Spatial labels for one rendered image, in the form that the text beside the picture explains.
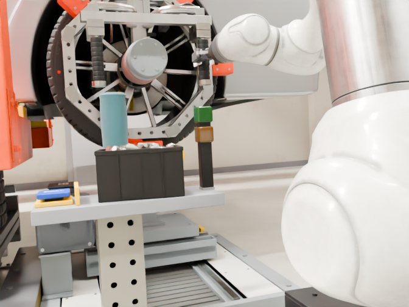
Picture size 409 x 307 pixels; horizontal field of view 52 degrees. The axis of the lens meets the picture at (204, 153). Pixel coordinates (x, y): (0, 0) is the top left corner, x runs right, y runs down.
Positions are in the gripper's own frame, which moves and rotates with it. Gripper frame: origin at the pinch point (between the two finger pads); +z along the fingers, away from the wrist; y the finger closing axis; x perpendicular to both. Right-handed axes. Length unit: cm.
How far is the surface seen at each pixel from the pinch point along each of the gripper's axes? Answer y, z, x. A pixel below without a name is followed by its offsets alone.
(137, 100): -14, 54, -8
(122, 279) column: -34, -36, -56
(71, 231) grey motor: -45, 6, -53
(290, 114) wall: 261, 401, -4
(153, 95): -7, 54, -6
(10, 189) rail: -72, 83, -46
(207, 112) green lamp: -10.5, -32.9, -18.7
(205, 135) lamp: -11.4, -32.9, -24.3
